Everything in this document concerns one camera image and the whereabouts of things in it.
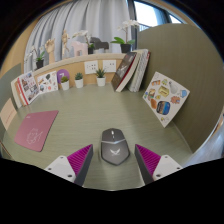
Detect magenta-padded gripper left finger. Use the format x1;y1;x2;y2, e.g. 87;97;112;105
44;144;95;187

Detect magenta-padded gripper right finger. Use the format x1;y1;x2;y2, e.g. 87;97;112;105
134;143;184;185

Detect dark grey computer mouse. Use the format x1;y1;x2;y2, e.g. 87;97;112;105
100;127;131;166

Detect dark pink mouse pad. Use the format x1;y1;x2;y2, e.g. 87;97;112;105
13;110;60;153

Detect colourful sticker card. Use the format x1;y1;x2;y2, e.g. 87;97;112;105
142;71;191;128

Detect beige booklet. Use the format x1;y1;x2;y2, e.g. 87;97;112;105
0;97;18;131

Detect small plant in white pot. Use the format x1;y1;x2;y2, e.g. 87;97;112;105
74;72;84;89
95;68;107;88
60;76;71;91

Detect orange book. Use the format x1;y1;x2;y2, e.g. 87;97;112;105
14;78;28;106

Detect white sheet with pictures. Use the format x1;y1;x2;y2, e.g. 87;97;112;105
36;70;59;94

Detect red and white picture book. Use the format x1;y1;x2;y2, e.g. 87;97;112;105
18;70;40;105

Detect white thick book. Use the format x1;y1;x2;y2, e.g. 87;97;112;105
9;77;24;108

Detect purple round sign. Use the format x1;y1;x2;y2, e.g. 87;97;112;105
56;68;70;84

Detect light wood back shelf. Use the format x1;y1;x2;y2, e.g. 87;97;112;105
31;52;128;89

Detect green desk divider panel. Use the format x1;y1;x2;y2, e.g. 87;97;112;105
0;63;23;141
137;23;224;154

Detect dark brown book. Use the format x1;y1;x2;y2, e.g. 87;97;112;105
110;51;138;93

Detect pink horse figurine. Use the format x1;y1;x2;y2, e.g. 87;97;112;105
70;40;89;58

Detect wooden artist mannequin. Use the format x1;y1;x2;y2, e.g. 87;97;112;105
60;28;72;60

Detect black horse figurine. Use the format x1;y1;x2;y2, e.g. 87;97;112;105
89;36;110;54

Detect light grey curtain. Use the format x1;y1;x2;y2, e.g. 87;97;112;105
23;0;133;74

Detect white wall socket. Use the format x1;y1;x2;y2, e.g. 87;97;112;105
102;59;117;73
83;60;99;75

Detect window with dark frame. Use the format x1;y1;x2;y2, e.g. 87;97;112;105
133;0;188;31

